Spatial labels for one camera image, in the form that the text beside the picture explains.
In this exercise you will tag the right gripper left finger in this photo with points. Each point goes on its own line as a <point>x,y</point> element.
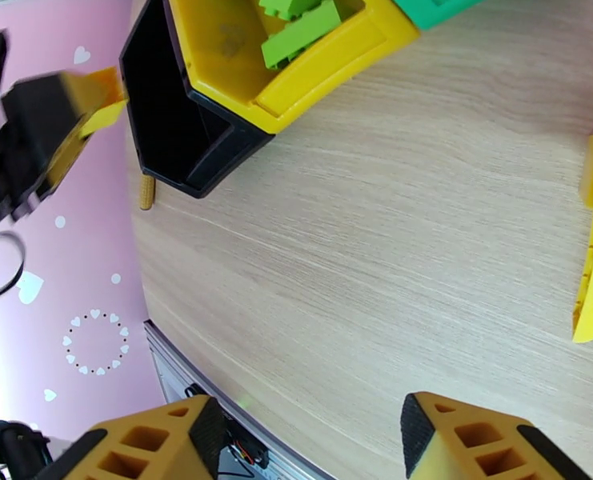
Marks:
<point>151,443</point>

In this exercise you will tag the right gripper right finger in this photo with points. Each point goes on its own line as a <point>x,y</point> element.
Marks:
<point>476,443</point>

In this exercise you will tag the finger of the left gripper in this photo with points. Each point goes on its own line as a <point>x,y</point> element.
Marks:
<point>98,86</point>
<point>76,148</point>

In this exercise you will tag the green lego brick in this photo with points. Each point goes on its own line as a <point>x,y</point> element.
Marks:
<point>301,36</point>
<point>288,3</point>

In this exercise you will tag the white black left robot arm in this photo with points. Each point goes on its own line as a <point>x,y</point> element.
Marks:
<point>16,443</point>

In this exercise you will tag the black plastic bin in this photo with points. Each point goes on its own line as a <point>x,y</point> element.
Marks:
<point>166,118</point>

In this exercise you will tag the yellow plastic bin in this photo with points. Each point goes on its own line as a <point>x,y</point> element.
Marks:
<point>316,88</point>

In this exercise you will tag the green plastic bin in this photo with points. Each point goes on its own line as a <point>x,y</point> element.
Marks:
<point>426,11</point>

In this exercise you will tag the aluminium rail base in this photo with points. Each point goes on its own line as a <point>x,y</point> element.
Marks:
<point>176,363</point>

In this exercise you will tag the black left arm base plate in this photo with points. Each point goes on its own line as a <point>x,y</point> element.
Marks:
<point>243,451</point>

